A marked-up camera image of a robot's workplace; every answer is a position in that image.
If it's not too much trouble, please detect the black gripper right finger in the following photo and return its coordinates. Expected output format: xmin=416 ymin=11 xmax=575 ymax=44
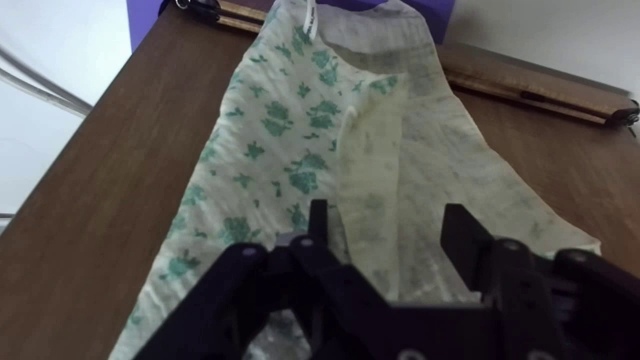
xmin=438 ymin=202 xmax=640 ymax=360

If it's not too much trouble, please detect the black page clip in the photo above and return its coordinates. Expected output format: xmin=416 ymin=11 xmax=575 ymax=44
xmin=173 ymin=0 xmax=223 ymax=23
xmin=610 ymin=101 xmax=640 ymax=131

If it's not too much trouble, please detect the grey cable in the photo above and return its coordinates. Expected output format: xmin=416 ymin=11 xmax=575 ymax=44
xmin=0 ymin=46 xmax=93 ymax=109
xmin=0 ymin=66 xmax=87 ymax=117

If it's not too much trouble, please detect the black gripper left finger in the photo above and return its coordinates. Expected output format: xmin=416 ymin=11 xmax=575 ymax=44
xmin=132 ymin=198 xmax=389 ymax=360

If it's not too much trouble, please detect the white cloth with green flowers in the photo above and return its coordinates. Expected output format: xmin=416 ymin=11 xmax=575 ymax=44
xmin=108 ymin=0 xmax=601 ymax=360

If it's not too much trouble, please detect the purple mat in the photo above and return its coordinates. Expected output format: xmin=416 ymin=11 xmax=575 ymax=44
xmin=125 ymin=0 xmax=457 ymax=51

